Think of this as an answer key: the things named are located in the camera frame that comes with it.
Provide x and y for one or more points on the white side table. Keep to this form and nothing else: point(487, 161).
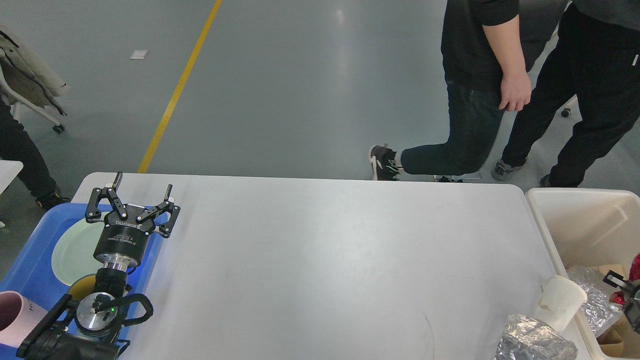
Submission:
point(8, 171)

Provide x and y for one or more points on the teal mug yellow inside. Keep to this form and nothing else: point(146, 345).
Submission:
point(85, 303)

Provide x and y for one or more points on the brown paper bag in bin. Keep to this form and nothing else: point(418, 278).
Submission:
point(617, 268)

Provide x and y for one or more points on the person in black right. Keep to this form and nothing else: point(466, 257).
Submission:
point(596, 60)

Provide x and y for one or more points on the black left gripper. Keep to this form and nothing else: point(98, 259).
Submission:
point(124, 235)

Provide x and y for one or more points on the white paper cup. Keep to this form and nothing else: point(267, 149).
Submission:
point(560, 300)

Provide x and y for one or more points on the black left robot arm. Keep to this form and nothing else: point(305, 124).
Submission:
point(59, 337)

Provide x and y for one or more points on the red shiny wrapper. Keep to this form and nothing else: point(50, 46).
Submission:
point(617, 298)

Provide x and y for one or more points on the person in black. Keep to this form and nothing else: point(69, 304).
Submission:
point(17, 145)
point(596, 60)

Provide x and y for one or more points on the small foil wrapper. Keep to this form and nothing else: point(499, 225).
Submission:
point(526, 338)

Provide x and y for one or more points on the brown paper bag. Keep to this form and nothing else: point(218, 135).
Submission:
point(620, 341)
point(617, 268)

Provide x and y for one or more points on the person with wristwatch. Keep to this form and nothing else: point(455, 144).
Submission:
point(488, 48)

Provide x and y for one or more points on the pink ribbed mug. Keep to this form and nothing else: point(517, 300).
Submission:
point(18, 317)

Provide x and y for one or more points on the light green plate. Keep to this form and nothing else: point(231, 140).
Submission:
point(73, 255)

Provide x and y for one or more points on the white office chair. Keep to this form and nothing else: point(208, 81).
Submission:
point(569, 106)

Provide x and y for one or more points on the beige plastic bin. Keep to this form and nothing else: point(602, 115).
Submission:
point(587, 227)

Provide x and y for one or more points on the person in black left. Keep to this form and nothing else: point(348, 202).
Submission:
point(17, 145)

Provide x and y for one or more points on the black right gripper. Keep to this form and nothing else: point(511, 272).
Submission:
point(632, 297)

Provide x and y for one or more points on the aluminium foil sheet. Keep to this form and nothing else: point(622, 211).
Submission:
point(600, 312)

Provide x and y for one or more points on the blue plastic tray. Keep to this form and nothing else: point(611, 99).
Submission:
point(32, 275)

